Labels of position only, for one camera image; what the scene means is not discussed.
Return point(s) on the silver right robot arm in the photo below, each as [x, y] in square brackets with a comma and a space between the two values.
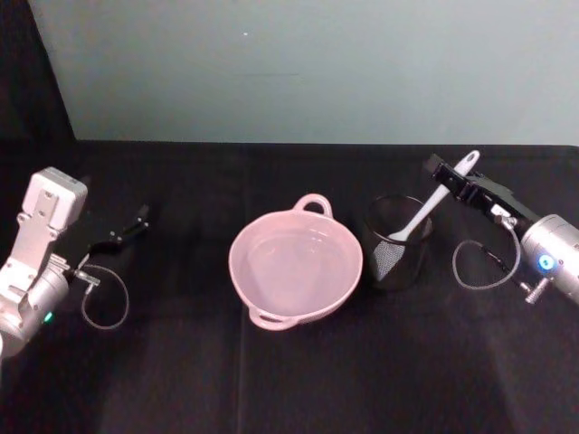
[557, 246]

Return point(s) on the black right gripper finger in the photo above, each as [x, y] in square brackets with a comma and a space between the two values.
[462, 193]
[444, 170]

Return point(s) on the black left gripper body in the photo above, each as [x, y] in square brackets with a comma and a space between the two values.
[88, 233]

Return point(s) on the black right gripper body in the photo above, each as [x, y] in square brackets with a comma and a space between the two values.
[502, 196]

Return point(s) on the black table cloth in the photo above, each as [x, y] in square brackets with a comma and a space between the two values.
[289, 384]

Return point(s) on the black hanging cloth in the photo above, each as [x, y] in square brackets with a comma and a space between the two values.
[27, 81]

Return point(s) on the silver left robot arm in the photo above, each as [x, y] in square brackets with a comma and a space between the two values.
[38, 235]

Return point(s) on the black mesh cup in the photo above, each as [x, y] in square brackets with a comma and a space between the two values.
[398, 267]

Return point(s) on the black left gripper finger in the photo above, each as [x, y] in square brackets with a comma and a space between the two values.
[131, 227]

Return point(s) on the white silicone spatula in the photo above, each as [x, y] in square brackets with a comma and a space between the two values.
[429, 207]

